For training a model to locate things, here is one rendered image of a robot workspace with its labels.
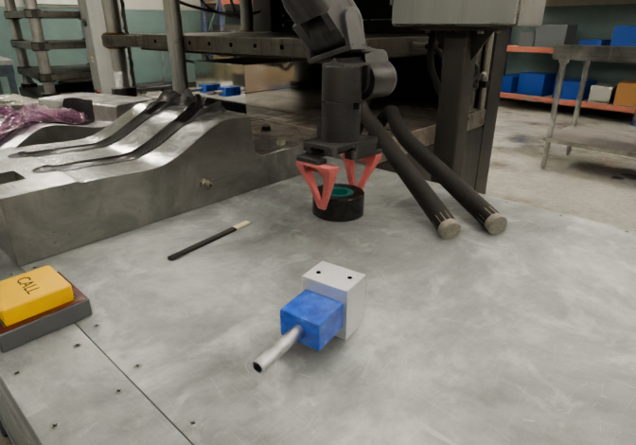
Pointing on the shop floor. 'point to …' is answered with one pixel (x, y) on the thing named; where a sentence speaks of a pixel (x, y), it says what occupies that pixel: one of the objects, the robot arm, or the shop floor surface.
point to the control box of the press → (464, 30)
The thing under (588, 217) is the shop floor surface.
